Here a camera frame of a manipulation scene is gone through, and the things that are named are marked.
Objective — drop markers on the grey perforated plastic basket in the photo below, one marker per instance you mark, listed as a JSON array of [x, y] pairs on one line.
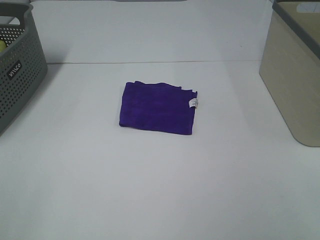
[[23, 65]]

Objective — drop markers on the purple towel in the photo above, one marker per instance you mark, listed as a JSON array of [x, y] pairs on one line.
[[159, 107]]

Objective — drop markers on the beige basket with grey rim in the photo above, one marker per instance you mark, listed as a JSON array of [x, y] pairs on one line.
[[290, 66]]

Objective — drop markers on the yellow-green item in basket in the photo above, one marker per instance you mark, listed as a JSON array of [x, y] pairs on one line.
[[2, 45]]

